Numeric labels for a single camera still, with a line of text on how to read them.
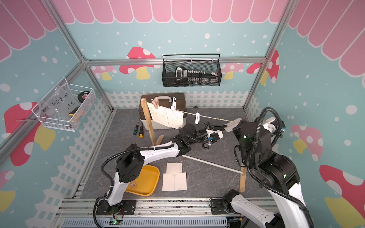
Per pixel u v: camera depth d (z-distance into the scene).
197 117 0.59
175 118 0.65
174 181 0.83
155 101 0.61
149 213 0.73
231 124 0.67
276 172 0.32
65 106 0.70
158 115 0.67
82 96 0.81
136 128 1.06
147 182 0.82
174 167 0.89
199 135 0.61
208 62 0.91
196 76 0.89
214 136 0.58
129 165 0.51
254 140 0.33
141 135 1.02
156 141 0.94
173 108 0.59
